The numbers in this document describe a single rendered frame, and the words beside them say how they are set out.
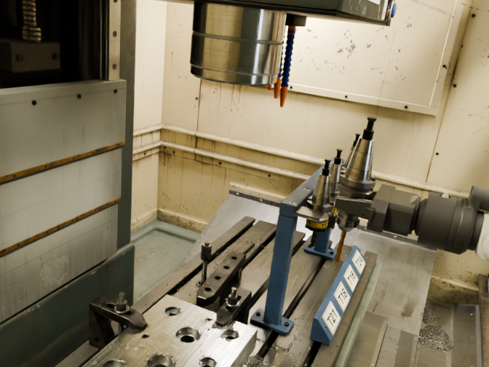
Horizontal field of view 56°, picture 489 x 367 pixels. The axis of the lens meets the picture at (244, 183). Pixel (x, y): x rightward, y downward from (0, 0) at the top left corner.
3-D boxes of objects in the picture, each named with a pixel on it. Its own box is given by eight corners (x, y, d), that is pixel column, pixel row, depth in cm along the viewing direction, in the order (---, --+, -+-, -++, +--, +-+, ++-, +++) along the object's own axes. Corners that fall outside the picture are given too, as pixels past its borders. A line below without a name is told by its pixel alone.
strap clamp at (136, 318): (148, 358, 99) (150, 298, 93) (137, 368, 96) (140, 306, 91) (99, 336, 103) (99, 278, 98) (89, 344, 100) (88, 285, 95)
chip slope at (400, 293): (421, 302, 183) (438, 244, 174) (399, 431, 123) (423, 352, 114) (224, 239, 215) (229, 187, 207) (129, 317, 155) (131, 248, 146)
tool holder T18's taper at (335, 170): (324, 184, 119) (329, 159, 116) (342, 187, 117) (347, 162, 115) (321, 189, 115) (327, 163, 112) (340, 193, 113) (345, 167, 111)
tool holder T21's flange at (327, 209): (308, 204, 111) (309, 194, 110) (332, 209, 109) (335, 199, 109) (303, 213, 105) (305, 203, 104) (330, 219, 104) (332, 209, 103)
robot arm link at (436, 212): (386, 168, 82) (458, 183, 78) (375, 218, 85) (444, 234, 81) (374, 188, 71) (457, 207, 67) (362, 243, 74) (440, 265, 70)
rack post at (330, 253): (336, 253, 153) (354, 170, 143) (332, 260, 149) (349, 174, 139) (308, 245, 157) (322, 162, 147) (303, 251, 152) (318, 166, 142)
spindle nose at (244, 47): (204, 68, 92) (209, 4, 88) (283, 79, 89) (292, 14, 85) (175, 76, 77) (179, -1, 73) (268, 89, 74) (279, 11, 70)
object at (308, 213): (330, 216, 103) (331, 212, 103) (324, 224, 99) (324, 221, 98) (300, 208, 106) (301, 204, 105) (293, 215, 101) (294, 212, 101)
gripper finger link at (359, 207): (337, 192, 78) (374, 201, 76) (334, 210, 79) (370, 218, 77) (335, 195, 76) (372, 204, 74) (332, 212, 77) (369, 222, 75)
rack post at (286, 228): (294, 324, 115) (313, 216, 105) (287, 336, 111) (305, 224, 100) (257, 310, 119) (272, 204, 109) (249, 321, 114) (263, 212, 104)
